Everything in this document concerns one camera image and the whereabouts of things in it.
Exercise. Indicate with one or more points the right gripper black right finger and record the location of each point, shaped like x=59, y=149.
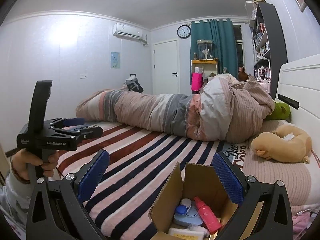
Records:
x=274, y=221

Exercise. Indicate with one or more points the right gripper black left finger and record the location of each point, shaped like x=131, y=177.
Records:
x=56, y=209

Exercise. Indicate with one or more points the pink bottle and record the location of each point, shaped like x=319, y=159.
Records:
x=209, y=218

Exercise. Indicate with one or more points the white Kato-Kato case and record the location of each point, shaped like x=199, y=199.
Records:
x=186, y=234

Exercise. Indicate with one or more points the left forearm white sleeve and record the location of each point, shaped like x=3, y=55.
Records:
x=15, y=199

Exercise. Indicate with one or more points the person's left hand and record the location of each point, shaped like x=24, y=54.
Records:
x=23, y=158

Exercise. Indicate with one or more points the beige pink bed sheet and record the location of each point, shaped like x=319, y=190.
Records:
x=301, y=180

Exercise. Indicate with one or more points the tan plush toy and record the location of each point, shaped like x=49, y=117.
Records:
x=287, y=144

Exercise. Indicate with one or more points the brown cardboard box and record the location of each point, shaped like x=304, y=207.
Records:
x=194, y=180

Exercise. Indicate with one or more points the light blue contact lens case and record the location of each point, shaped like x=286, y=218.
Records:
x=186, y=214

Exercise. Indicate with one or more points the striped pink red blanket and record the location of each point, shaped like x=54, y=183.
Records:
x=140, y=163

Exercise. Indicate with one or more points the black bag on bed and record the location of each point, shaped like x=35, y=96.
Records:
x=133, y=84

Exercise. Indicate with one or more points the green plush toy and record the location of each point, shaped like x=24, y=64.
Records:
x=281, y=111

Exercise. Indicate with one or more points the rolled pink grey duvet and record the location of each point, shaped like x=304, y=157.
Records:
x=226, y=109

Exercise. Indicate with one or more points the white air conditioner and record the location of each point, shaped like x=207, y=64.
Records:
x=129, y=32

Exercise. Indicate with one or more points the white bed headboard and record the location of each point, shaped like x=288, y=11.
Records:
x=299, y=81

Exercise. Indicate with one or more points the white door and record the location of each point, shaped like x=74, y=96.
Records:
x=165, y=67

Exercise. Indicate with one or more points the pink gift bag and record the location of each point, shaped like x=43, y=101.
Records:
x=196, y=81

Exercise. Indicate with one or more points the yellow white cabinet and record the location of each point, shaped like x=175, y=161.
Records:
x=207, y=66

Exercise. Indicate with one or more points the black bookshelf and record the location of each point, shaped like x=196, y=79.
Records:
x=269, y=44

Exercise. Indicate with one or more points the glass display case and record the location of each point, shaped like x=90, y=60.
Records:
x=205, y=49

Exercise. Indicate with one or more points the teal curtain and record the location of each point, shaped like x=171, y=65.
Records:
x=221, y=33

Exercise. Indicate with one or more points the wall poster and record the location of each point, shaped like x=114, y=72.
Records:
x=115, y=60

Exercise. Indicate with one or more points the round wall clock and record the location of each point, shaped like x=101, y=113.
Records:
x=184, y=31

